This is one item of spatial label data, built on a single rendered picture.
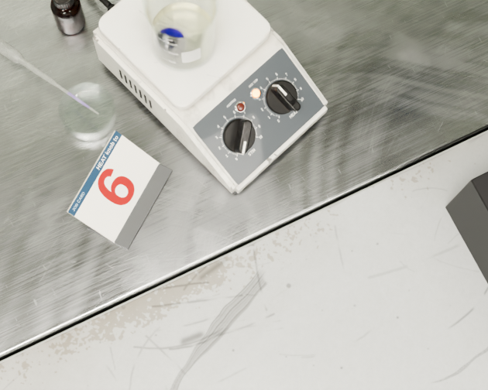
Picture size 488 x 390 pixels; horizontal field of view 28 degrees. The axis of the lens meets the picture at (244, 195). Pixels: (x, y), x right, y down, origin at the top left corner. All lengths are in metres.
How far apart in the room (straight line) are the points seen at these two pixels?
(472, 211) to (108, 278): 0.34
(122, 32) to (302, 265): 0.28
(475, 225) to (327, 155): 0.16
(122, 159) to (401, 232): 0.28
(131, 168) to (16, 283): 0.15
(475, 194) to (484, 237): 0.05
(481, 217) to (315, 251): 0.16
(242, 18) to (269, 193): 0.17
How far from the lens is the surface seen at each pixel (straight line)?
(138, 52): 0.90
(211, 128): 0.90
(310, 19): 1.02
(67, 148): 0.97
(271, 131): 0.93
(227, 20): 0.91
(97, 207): 0.92
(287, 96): 0.91
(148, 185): 0.95
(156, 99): 0.91
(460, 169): 0.99
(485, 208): 0.88
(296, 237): 0.94
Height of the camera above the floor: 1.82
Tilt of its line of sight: 75 degrees down
